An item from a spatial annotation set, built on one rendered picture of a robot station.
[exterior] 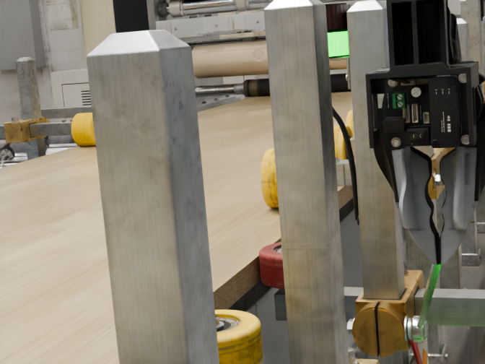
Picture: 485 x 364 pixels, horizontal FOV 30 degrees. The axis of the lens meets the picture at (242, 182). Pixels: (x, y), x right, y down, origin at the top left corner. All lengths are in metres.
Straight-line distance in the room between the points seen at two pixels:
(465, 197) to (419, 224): 0.04
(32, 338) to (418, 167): 0.35
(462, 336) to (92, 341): 0.68
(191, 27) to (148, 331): 3.03
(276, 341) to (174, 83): 0.88
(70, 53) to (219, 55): 7.40
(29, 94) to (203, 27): 1.22
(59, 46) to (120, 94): 10.39
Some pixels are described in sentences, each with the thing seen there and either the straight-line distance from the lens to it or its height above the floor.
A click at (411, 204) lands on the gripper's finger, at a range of 0.68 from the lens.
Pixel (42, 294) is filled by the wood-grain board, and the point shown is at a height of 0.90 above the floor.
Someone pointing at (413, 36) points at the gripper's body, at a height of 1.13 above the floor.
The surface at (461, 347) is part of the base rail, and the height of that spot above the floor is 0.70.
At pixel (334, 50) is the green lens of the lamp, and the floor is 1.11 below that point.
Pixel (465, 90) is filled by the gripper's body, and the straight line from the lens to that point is 0.64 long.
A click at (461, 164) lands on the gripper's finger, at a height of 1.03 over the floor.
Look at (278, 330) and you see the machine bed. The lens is 1.24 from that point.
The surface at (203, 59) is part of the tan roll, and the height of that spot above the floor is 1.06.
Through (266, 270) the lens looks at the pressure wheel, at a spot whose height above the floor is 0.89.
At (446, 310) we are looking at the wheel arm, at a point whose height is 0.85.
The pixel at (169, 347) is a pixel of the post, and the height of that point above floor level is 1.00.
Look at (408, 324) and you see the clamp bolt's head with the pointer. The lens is 0.88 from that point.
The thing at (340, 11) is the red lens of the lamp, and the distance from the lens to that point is 0.87.
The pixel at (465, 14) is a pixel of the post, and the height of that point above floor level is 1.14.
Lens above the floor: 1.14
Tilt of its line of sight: 9 degrees down
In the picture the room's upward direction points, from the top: 5 degrees counter-clockwise
